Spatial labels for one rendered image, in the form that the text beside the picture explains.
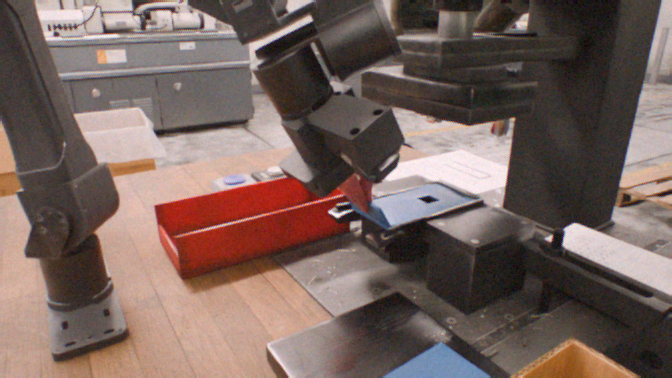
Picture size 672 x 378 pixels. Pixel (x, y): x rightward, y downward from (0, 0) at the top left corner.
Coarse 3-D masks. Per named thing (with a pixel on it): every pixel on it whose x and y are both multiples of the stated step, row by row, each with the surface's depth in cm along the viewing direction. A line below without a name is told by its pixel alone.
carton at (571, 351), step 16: (560, 352) 34; (576, 352) 35; (592, 352) 34; (528, 368) 32; (544, 368) 33; (560, 368) 35; (576, 368) 35; (592, 368) 34; (608, 368) 33; (624, 368) 32
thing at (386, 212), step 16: (400, 192) 59; (416, 192) 59; (432, 192) 59; (448, 192) 59; (352, 208) 55; (368, 208) 50; (384, 208) 54; (400, 208) 54; (416, 208) 54; (432, 208) 54; (448, 208) 54; (384, 224) 50
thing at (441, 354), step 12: (432, 348) 41; (444, 348) 41; (420, 360) 40; (432, 360) 40; (444, 360) 40; (456, 360) 40; (396, 372) 38; (408, 372) 38; (420, 372) 38; (432, 372) 38; (444, 372) 38; (456, 372) 38; (468, 372) 38; (480, 372) 38
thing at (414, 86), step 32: (448, 0) 45; (480, 0) 46; (448, 32) 47; (416, 64) 46; (448, 64) 44; (480, 64) 47; (384, 96) 53; (416, 96) 49; (448, 96) 45; (480, 96) 43; (512, 96) 45
